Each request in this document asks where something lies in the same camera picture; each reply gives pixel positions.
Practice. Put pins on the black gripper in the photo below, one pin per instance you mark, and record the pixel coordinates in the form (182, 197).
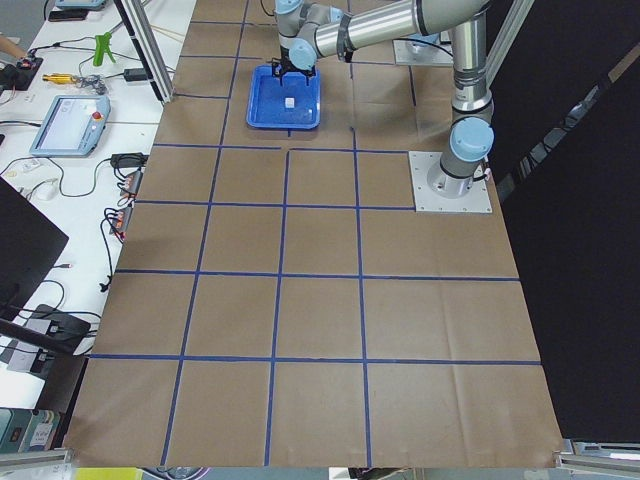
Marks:
(283, 66)

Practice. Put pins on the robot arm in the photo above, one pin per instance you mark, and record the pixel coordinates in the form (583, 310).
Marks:
(309, 31)

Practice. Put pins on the blue plastic tray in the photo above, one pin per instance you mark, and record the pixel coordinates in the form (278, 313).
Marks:
(266, 108)

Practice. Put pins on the person hand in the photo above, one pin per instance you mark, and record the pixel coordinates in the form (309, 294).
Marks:
(9, 47)

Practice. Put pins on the black power adapter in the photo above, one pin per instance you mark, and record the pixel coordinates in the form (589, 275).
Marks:
(135, 75)

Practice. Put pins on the teach pendant tablet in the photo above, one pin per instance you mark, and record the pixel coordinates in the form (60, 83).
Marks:
(72, 126)

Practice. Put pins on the yellow brass tool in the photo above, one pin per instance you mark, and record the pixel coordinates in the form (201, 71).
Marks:
(60, 79)

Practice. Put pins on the brown paper table cover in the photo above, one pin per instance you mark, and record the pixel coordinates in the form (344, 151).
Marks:
(280, 302)

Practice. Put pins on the black monitor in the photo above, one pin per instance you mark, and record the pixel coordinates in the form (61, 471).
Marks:
(30, 246)

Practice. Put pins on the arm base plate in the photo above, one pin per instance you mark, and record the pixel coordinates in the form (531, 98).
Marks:
(419, 54)
(436, 192)

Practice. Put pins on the aluminium frame post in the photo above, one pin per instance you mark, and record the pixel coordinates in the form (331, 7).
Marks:
(138, 27)

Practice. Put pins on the green handled reacher grabber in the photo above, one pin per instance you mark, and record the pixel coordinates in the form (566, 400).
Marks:
(102, 49)

